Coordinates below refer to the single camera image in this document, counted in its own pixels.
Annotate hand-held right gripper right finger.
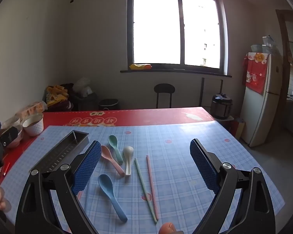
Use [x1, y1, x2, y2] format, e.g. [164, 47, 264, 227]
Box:
[190, 138, 276, 234]

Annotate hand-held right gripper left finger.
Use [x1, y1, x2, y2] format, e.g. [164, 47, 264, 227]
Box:
[15, 140, 102, 234]

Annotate pink plastic spoon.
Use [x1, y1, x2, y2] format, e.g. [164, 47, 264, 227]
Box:
[101, 145, 125, 178]

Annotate blue plastic spoon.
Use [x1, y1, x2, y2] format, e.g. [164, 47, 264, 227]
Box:
[98, 174, 128, 223]

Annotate metal utensil tray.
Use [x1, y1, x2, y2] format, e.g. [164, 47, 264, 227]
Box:
[29, 130, 89, 175]

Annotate green plastic spoon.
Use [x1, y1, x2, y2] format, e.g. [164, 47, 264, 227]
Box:
[108, 135, 124, 165]

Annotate white plastic spoon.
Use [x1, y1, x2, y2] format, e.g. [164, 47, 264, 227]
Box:
[123, 146, 134, 176]

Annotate green chopstick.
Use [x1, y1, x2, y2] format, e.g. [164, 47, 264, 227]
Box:
[134, 158, 158, 223]

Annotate blue plaid tablecloth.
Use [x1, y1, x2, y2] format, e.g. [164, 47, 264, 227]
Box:
[0, 121, 286, 234]

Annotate white dimpled bowl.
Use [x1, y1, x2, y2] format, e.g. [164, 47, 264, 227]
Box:
[22, 114, 44, 137]

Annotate orange white snack packets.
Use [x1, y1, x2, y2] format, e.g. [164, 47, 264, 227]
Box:
[16, 101, 48, 117]

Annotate small side table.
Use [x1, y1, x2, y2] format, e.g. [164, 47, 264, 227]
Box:
[210, 115, 235, 127]

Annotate yellow crumpled bag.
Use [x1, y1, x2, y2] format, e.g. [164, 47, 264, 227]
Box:
[46, 85, 69, 106]

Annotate dark clothes pile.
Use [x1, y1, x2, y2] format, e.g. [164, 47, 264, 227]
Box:
[47, 83, 75, 113]

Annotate black bin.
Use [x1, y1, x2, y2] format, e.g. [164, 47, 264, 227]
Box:
[72, 93, 98, 111]

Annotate black pressure cooker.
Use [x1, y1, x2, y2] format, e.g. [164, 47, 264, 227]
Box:
[211, 93, 233, 120]

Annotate black round appliance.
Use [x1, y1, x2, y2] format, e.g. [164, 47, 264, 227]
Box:
[98, 99, 120, 111]

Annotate white refrigerator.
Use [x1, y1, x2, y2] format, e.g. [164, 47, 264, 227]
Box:
[239, 51, 284, 148]

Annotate red printed tablecloth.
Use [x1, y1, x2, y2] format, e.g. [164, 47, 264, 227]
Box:
[0, 106, 215, 183]

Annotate white plastic bag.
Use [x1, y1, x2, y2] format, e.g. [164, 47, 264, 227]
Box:
[73, 77, 94, 97]

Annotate black round chair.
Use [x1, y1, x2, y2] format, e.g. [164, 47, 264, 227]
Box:
[154, 83, 175, 109]

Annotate red printed cloth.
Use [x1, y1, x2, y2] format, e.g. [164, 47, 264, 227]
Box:
[242, 52, 269, 95]

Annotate yellow packet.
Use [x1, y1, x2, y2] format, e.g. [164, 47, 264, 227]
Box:
[129, 64, 152, 70]

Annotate clear plastic container stack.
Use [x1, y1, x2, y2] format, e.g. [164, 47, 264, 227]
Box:
[262, 35, 275, 54]

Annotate dark framed window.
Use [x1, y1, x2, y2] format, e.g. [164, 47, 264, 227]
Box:
[126, 0, 229, 75]

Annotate brown wooden door frame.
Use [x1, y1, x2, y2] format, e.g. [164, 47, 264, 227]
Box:
[275, 9, 293, 137]

